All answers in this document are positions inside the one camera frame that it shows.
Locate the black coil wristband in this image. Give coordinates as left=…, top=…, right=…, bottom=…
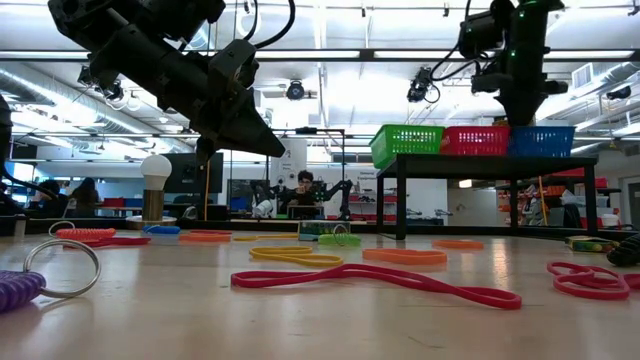
left=605, top=232, right=640, bottom=268

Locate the person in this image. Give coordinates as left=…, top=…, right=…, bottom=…
left=287, top=169, right=326, bottom=220
left=27, top=179, right=69, bottom=220
left=69, top=177, right=101, bottom=220

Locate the green coil wristband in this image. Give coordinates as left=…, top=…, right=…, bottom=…
left=317, top=223, right=363, bottom=247

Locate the green plastic basket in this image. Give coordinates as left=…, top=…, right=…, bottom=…
left=369, top=124, right=446, bottom=170

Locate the small yellow crayon box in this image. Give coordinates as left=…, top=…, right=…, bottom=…
left=564, top=234, right=621, bottom=254

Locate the black monitor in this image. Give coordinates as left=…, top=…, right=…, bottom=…
left=162, top=152, right=225, bottom=195

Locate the black rig camera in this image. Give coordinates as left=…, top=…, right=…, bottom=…
left=77, top=64, right=125, bottom=103
left=405, top=66, right=441, bottom=105
left=285, top=79, right=306, bottom=102

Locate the white bulb brass lamp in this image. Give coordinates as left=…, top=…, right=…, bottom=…
left=124, top=153, right=179, bottom=231

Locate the black perforated metal shelf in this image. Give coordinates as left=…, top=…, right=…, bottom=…
left=376, top=153, right=600, bottom=241

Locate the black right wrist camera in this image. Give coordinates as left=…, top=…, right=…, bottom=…
left=457, top=9, right=505, bottom=62

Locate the orange rubber band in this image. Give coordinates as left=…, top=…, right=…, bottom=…
left=363, top=247, right=449, bottom=267
left=431, top=238, right=486, bottom=251
left=178, top=232, right=233, bottom=245

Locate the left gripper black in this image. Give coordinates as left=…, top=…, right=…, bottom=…
left=124, top=54, right=286, bottom=164

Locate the white light strip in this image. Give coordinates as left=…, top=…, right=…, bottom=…
left=544, top=49, right=636, bottom=60
left=254, top=49, right=361, bottom=60
left=373, top=49, right=464, bottom=60
left=0, top=49, right=91, bottom=60

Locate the white cable loop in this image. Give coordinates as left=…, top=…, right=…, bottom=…
left=235, top=7, right=263, bottom=39

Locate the yellow rubber band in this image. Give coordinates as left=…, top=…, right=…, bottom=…
left=248, top=245, right=345, bottom=269
left=232, top=232, right=300, bottom=243

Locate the blue coil wristband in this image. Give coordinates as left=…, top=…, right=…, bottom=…
left=142, top=224, right=182, bottom=236

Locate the red plastic basket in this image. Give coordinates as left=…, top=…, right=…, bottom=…
left=439, top=125, right=512, bottom=157

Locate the white rounded device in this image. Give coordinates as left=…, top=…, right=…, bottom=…
left=251, top=198, right=275, bottom=220

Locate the red storage bin rack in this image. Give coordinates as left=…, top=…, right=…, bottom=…
left=544, top=168, right=610, bottom=229

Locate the purple coil wristband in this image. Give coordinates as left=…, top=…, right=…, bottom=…
left=0, top=238, right=103, bottom=314

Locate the black ceiling fixture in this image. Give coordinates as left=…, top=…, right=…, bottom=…
left=605, top=84, right=633, bottom=101

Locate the black hanging arm cable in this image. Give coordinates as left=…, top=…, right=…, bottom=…
left=0, top=94, right=56, bottom=216

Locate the orange coil wristband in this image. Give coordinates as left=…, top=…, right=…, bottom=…
left=48, top=220, right=118, bottom=241

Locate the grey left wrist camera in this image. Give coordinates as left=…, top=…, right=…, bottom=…
left=207, top=38, right=260, bottom=97

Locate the white ceiling vent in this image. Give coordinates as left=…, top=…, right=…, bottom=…
left=571, top=62, right=596, bottom=91

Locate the black background rig frame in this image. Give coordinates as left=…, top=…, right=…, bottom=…
left=264, top=127, right=347, bottom=221

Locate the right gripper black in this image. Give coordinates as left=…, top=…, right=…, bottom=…
left=472, top=72, right=569, bottom=126

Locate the blue plastic basket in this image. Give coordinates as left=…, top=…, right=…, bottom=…
left=507, top=125, right=577, bottom=158

